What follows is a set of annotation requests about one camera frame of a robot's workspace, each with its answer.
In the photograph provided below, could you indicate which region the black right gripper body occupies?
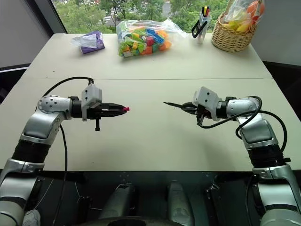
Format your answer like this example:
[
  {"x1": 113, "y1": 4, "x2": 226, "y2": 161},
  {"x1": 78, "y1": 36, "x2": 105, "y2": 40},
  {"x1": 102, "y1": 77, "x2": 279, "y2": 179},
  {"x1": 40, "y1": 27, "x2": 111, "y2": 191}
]
[{"x1": 195, "y1": 105, "x2": 213, "y2": 126}]

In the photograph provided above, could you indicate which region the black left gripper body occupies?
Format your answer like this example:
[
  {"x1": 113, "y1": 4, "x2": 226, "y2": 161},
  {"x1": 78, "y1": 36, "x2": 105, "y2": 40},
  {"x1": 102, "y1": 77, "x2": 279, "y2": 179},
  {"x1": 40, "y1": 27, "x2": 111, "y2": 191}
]
[{"x1": 86, "y1": 103, "x2": 111, "y2": 131}]

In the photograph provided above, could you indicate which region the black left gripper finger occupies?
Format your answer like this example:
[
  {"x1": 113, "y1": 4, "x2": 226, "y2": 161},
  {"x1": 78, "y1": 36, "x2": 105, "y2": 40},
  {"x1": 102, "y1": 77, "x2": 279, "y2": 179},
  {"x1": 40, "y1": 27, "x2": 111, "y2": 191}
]
[
  {"x1": 101, "y1": 109, "x2": 127, "y2": 118},
  {"x1": 101, "y1": 103, "x2": 125, "y2": 110}
]

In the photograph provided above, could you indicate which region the purple plastic bag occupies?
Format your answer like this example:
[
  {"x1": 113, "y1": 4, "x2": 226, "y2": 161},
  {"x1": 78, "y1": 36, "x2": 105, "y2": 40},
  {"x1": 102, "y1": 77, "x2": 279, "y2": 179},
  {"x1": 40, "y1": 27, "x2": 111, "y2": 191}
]
[{"x1": 71, "y1": 30, "x2": 106, "y2": 55}]

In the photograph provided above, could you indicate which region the plastic bag of colourful blocks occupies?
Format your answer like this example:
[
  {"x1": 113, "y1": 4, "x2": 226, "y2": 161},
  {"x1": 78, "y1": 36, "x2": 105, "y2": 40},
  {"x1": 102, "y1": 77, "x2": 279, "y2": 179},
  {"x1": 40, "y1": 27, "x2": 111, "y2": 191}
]
[{"x1": 115, "y1": 18, "x2": 189, "y2": 61}]

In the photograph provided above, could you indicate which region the black clip on pen holder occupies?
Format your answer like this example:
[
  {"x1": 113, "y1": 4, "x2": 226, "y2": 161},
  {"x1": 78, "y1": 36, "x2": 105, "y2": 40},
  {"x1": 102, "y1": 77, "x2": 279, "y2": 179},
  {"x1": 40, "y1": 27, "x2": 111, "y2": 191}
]
[{"x1": 191, "y1": 19, "x2": 209, "y2": 39}]

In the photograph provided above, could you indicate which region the white pen holder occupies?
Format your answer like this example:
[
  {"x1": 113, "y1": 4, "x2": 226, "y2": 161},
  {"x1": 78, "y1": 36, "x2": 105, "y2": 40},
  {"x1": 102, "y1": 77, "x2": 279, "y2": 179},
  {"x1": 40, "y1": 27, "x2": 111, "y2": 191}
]
[{"x1": 195, "y1": 6, "x2": 211, "y2": 44}]

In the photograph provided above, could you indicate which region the woven wicker basket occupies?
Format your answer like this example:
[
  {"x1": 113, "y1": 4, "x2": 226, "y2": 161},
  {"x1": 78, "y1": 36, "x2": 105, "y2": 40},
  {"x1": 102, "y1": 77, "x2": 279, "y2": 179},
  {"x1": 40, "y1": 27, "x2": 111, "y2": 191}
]
[{"x1": 211, "y1": 13, "x2": 258, "y2": 53}]

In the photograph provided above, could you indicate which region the dark rounded grey shape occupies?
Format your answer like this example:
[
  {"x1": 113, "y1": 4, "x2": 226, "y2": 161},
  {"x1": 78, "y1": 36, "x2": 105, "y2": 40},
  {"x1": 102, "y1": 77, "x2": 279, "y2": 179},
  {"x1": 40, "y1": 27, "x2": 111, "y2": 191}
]
[
  {"x1": 98, "y1": 182, "x2": 137, "y2": 222},
  {"x1": 166, "y1": 180, "x2": 196, "y2": 226}
]

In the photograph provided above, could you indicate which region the plastic bag of colourful toys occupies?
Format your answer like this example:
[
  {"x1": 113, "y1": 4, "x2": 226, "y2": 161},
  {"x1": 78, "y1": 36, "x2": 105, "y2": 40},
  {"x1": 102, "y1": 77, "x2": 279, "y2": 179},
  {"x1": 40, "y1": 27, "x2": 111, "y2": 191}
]
[{"x1": 220, "y1": 0, "x2": 267, "y2": 32}]

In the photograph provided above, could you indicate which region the grey cloth wad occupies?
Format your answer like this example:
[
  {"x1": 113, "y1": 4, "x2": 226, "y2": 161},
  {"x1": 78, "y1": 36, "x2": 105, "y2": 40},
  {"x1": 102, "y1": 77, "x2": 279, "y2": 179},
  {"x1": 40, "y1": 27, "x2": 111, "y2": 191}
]
[{"x1": 23, "y1": 209, "x2": 42, "y2": 226}]

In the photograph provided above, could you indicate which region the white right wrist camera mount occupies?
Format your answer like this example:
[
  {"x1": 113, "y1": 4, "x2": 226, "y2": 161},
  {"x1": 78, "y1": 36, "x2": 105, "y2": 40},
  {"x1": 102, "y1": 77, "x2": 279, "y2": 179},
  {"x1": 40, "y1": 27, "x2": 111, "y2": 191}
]
[{"x1": 192, "y1": 86, "x2": 223, "y2": 121}]

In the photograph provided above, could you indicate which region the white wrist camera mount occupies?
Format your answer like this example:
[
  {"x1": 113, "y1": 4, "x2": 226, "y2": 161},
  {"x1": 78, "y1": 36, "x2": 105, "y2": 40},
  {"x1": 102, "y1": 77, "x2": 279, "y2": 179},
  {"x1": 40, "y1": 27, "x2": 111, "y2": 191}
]
[
  {"x1": 192, "y1": 86, "x2": 223, "y2": 121},
  {"x1": 81, "y1": 84, "x2": 103, "y2": 122}
]

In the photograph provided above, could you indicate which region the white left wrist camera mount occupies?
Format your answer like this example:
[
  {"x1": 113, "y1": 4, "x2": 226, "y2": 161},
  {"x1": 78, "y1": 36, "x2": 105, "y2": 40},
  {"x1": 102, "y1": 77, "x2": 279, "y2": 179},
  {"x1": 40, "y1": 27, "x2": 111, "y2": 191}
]
[{"x1": 81, "y1": 84, "x2": 103, "y2": 122}]

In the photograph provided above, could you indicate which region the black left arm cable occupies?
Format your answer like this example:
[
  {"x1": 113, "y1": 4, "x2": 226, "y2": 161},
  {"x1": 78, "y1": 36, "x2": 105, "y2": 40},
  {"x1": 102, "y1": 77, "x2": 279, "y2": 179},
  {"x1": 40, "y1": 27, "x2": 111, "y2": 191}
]
[{"x1": 34, "y1": 76, "x2": 95, "y2": 212}]

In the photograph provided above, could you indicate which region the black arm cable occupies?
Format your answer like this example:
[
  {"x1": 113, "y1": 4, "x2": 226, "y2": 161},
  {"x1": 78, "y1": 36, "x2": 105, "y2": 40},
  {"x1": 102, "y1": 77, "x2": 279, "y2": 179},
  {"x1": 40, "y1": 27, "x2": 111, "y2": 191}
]
[
  {"x1": 197, "y1": 95, "x2": 289, "y2": 163},
  {"x1": 34, "y1": 76, "x2": 95, "y2": 212}
]

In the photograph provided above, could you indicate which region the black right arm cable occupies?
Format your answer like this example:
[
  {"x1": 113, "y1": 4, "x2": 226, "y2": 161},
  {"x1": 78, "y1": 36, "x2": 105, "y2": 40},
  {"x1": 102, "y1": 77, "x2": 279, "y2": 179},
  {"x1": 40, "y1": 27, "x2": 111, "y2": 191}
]
[{"x1": 197, "y1": 95, "x2": 289, "y2": 163}]

